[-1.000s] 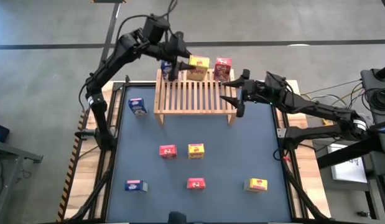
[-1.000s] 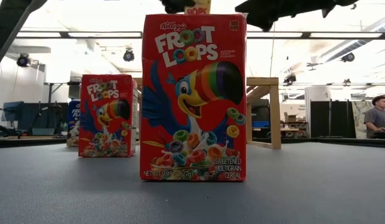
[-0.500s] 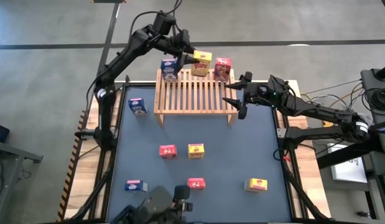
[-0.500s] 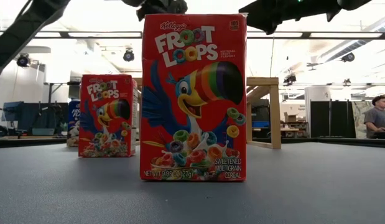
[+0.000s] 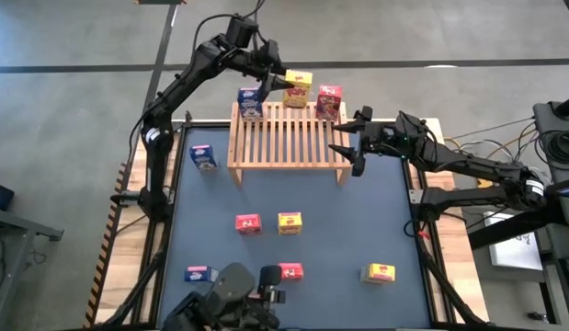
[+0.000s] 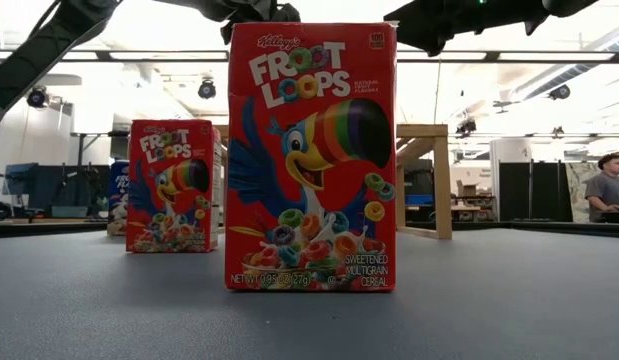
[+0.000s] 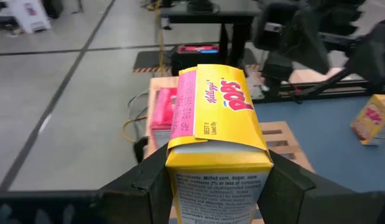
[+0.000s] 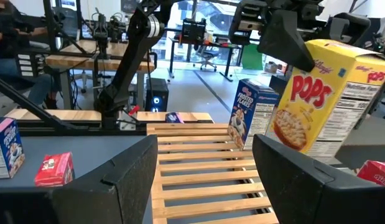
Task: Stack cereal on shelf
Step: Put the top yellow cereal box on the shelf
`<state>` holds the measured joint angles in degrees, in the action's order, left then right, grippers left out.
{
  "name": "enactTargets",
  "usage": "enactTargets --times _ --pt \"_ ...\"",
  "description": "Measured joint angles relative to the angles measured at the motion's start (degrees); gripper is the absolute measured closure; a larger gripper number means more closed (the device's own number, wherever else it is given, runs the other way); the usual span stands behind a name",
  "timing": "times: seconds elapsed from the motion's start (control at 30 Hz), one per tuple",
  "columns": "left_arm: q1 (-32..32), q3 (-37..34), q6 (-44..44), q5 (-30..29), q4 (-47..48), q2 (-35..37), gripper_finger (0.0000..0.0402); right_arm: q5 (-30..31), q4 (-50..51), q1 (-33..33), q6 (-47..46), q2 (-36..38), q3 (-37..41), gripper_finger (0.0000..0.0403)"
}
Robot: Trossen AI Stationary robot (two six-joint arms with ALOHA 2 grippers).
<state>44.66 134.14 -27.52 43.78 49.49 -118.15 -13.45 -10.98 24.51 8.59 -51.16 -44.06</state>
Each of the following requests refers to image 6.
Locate black equipment box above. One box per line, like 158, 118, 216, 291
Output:
403, 158, 435, 196

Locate wooden slatted shelf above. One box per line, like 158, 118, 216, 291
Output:
213, 123, 453, 240

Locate grey tray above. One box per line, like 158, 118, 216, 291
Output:
51, 205, 89, 219

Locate person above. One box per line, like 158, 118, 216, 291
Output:
583, 152, 619, 225

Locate brown cardboard box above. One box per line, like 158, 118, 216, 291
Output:
456, 179, 483, 199

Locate black partition panel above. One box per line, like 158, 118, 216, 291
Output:
498, 160, 573, 223

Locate black metal table frame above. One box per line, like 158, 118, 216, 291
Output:
0, 218, 619, 239

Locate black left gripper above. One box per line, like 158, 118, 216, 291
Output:
221, 2, 301, 45

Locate blue board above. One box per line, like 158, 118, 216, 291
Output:
2, 162, 39, 196

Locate blue Frosted Flakes cereal box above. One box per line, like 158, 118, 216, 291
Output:
107, 159, 131, 237

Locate red Froot Loops cereal box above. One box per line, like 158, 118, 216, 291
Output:
126, 118, 223, 254
224, 22, 398, 294

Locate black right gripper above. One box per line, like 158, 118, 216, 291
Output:
383, 0, 548, 57

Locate ceiling air duct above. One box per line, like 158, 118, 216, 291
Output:
506, 22, 619, 101

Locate floral patterned curtain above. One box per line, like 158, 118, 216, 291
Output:
565, 162, 598, 225

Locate grey-blue table mat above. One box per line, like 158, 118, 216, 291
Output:
0, 228, 619, 360

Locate dark blue partition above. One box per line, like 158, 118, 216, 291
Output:
28, 164, 113, 211

